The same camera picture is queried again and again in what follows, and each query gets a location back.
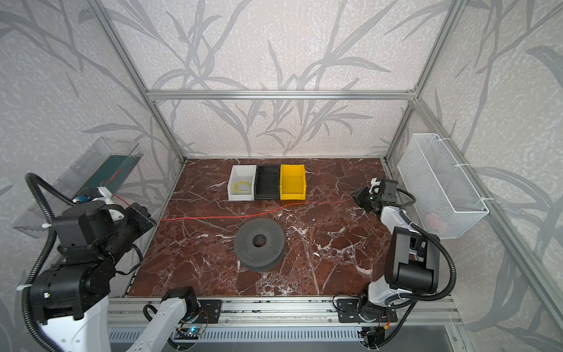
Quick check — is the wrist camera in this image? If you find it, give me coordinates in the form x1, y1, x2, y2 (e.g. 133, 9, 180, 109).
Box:
369, 178, 398, 197
72, 186, 125, 221

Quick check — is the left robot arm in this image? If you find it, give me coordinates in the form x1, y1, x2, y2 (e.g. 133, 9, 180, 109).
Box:
19, 173, 156, 351

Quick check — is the yellow plastic bin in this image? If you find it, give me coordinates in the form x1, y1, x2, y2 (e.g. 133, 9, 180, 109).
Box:
279, 164, 306, 200

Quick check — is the white wire basket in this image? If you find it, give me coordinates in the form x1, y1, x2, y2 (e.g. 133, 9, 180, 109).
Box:
397, 133, 489, 239

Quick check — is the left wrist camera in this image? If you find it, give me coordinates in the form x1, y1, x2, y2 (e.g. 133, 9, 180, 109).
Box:
72, 186, 125, 221

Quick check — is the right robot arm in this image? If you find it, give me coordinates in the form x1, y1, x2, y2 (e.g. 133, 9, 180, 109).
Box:
353, 178, 457, 322

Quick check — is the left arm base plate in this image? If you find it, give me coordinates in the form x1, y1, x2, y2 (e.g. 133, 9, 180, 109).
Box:
194, 299, 223, 324

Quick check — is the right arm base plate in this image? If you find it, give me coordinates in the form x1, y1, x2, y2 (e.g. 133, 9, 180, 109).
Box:
334, 298, 398, 324

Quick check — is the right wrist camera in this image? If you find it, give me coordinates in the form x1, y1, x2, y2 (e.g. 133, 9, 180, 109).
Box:
369, 178, 398, 197

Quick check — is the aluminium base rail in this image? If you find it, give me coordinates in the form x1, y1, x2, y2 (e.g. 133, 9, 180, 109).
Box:
108, 296, 463, 328

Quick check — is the clear wall tray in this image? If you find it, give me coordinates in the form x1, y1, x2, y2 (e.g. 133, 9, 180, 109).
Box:
13, 137, 144, 238

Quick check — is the red cable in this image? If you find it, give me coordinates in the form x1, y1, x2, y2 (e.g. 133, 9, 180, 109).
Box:
100, 169, 355, 223

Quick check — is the grey perforated spool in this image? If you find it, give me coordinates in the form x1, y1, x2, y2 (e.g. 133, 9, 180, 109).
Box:
234, 218, 286, 272

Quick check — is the white plastic bin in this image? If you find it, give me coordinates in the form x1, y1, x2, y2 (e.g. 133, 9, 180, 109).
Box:
227, 165, 257, 202

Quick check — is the black plastic bin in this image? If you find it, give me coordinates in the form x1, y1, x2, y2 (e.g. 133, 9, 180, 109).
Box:
254, 165, 281, 200

